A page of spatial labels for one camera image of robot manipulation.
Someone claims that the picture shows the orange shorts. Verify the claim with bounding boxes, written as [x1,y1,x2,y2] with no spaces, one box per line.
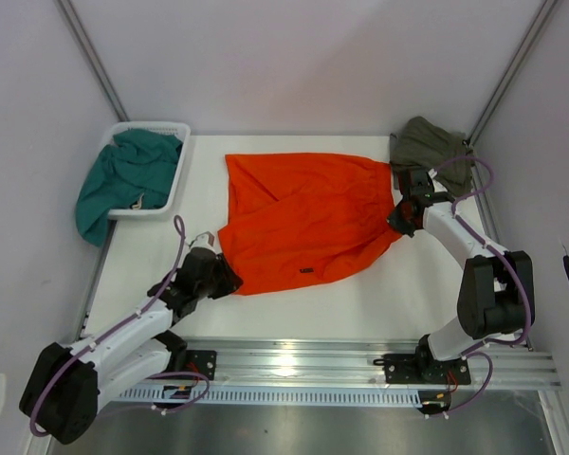
[218,153,400,296]

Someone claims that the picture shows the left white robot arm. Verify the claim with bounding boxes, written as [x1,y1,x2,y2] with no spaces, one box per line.
[19,246,243,445]

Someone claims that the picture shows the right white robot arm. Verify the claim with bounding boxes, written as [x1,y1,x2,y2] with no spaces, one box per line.
[388,168,535,383]

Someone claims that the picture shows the olive green folded shorts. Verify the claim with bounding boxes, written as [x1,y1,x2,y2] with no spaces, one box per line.
[390,117,471,197]

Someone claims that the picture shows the teal shorts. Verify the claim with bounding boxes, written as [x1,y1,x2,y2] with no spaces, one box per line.
[75,129,183,246]

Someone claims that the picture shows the white plastic basket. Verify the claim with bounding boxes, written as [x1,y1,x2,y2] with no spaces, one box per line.
[102,121,191,220]

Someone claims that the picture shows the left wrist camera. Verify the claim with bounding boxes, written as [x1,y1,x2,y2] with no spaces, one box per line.
[189,231,215,252]

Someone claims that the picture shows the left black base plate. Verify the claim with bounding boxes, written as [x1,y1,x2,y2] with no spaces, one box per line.
[167,350,217,381]

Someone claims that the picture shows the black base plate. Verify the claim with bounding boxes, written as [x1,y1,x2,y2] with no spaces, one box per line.
[167,350,217,381]
[373,354,471,386]

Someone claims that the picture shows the aluminium mounting rail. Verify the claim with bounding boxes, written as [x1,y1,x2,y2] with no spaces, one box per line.
[188,337,561,391]

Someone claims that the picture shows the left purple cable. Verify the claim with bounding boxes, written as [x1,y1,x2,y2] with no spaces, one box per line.
[29,215,211,437]

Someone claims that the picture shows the white slotted cable duct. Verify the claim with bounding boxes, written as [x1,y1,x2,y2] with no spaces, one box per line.
[117,383,421,409]

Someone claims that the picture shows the right corner aluminium post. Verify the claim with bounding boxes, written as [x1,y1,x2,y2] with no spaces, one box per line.
[468,0,561,144]

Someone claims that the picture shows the corner aluminium post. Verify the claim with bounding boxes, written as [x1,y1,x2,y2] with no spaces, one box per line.
[54,0,130,121]
[468,0,561,144]

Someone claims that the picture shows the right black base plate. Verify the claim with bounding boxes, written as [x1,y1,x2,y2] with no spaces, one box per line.
[373,354,471,386]

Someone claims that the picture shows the left corner aluminium post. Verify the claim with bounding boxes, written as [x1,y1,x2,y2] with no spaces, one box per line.
[54,0,130,121]

